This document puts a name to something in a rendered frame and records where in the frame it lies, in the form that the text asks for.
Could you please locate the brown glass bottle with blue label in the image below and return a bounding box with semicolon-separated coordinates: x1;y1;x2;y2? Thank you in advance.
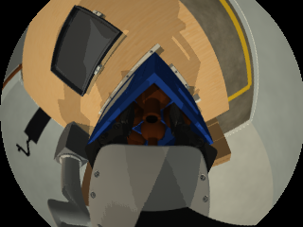
128;130;146;145

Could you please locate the blue crate with cross dividers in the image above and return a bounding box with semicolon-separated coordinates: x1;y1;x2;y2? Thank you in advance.
87;52;213;146

